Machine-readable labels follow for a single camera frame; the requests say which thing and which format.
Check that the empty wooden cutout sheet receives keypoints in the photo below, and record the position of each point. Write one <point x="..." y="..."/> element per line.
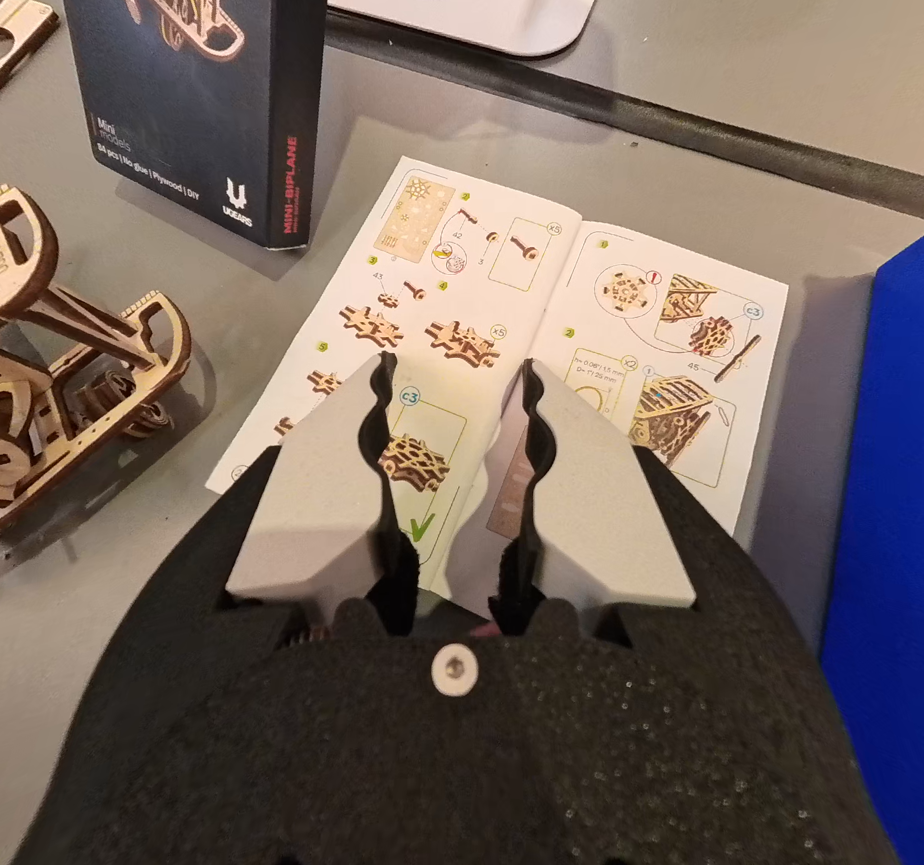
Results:
<point x="29" y="21"/>

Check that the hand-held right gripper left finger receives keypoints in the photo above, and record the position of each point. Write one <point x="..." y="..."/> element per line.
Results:
<point x="310" y="504"/>

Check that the blue plastic bin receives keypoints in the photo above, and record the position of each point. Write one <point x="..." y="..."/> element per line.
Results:
<point x="888" y="518"/>

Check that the instruction booklet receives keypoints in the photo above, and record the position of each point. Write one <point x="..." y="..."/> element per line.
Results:
<point x="505" y="266"/>

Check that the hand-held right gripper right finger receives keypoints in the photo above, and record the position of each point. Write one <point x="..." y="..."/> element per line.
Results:
<point x="606" y="518"/>

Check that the wooden biplane model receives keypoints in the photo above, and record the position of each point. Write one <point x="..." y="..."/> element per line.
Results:
<point x="18" y="403"/>

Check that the dark model kit box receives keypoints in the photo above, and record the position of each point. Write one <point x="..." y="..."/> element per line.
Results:
<point x="180" y="122"/>

